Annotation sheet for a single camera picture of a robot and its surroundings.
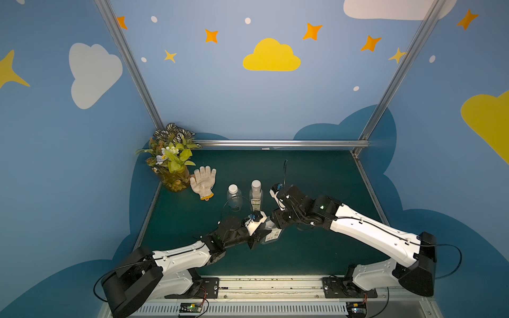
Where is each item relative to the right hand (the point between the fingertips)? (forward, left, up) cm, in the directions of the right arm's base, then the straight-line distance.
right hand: (277, 213), depth 75 cm
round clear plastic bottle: (+11, +19, -11) cm, 24 cm away
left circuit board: (-30, +31, -19) cm, 47 cm away
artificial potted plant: (+25, +49, +6) cm, 55 cm away
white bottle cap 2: (+12, +9, +1) cm, 15 cm away
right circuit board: (-27, -31, -21) cm, 46 cm away
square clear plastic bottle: (-5, +1, -10) cm, 11 cm away
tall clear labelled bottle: (+13, +9, -10) cm, 19 cm away
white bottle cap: (+12, +19, -3) cm, 23 cm away
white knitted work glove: (+24, +38, -16) cm, 48 cm away
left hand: (-2, +3, -6) cm, 7 cm away
